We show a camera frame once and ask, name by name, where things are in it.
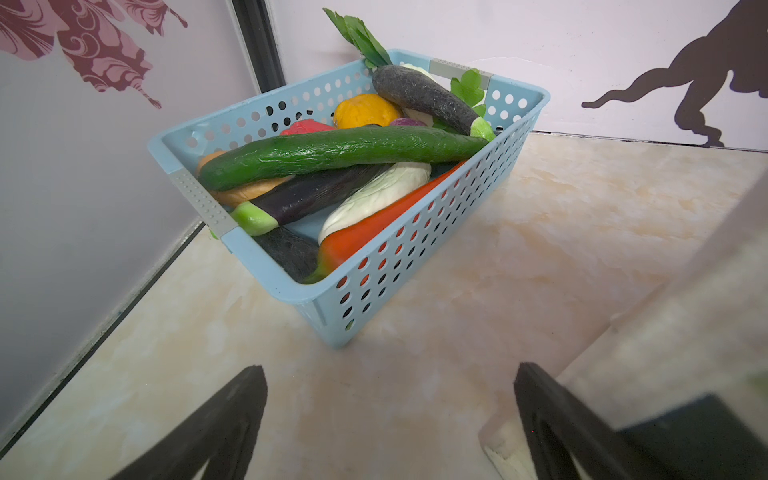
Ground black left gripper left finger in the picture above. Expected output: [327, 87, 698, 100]
[113, 366, 268, 479]

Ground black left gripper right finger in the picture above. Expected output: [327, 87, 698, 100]
[514, 362, 672, 479]

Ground long green cucumber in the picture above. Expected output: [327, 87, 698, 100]
[198, 126, 489, 191]

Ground dark purple eggplant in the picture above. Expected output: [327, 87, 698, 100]
[231, 164, 391, 236]
[372, 65, 496, 142]

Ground green leafy vegetable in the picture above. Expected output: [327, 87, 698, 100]
[323, 8, 486, 117]

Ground dark purple eggplant back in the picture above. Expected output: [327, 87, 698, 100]
[372, 65, 496, 142]

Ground small purple onion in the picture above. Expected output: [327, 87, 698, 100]
[389, 117, 425, 126]

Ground white radish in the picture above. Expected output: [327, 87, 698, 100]
[318, 162, 432, 243]

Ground yellow bell pepper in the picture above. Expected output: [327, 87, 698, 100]
[333, 94, 402, 129]

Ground tan bread loaf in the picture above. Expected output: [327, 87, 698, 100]
[208, 176, 293, 208]

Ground red tomato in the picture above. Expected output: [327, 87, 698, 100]
[280, 119, 334, 136]

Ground dark purple eggplant front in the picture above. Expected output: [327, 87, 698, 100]
[231, 164, 391, 236]

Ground long red chili pepper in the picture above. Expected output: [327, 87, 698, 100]
[300, 161, 463, 285]

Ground beige canvas grocery bag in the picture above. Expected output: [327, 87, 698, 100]
[479, 178, 767, 479]

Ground light blue plastic basket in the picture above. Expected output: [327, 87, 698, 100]
[148, 60, 550, 348]

